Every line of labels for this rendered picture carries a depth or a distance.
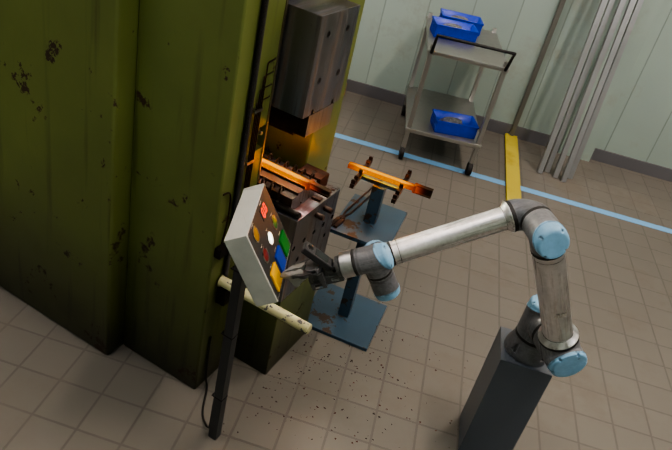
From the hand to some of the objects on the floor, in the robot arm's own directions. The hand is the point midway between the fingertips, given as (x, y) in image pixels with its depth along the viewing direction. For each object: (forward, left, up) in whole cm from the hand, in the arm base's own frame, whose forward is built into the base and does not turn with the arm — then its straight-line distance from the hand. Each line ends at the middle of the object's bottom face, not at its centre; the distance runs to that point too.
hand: (282, 273), depth 218 cm
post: (+16, -8, -103) cm, 104 cm away
